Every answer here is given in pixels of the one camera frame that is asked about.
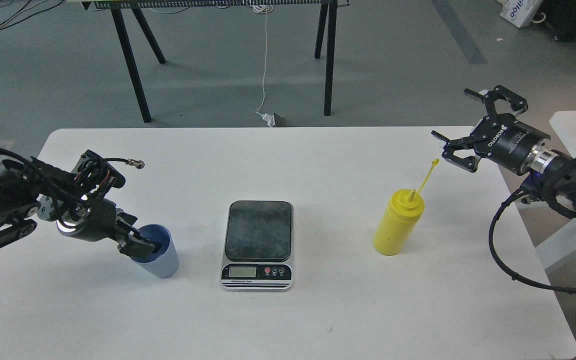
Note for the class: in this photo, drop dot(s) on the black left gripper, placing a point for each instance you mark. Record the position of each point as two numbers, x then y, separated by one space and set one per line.
99 223

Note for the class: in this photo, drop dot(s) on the black trestle table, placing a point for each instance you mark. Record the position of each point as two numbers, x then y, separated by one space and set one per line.
238 42

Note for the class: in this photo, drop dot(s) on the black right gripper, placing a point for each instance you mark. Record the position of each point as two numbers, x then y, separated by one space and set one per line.
500 138

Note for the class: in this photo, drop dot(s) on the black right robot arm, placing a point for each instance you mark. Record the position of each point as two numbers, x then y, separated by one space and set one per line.
549 175

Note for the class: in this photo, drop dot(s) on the white cardboard box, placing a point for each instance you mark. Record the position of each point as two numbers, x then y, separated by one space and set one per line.
520 13

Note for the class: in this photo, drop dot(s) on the digital kitchen scale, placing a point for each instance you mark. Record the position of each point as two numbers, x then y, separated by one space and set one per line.
258 247

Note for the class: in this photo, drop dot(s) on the white power adapter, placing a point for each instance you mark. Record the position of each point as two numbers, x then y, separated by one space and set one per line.
274 120

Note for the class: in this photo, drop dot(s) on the yellow squeeze bottle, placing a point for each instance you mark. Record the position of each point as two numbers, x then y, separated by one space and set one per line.
402 212

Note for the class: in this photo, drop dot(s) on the blue plastic cup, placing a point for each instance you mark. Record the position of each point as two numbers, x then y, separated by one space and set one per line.
165 262

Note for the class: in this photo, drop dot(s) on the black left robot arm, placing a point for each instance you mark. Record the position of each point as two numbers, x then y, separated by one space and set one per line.
74 200

